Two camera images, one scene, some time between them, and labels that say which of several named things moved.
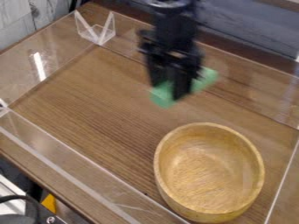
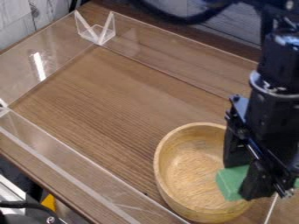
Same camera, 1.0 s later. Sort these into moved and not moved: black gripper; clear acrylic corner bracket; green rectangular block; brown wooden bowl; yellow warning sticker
Moved: green rectangular block; black gripper
Not moved: clear acrylic corner bracket; yellow warning sticker; brown wooden bowl
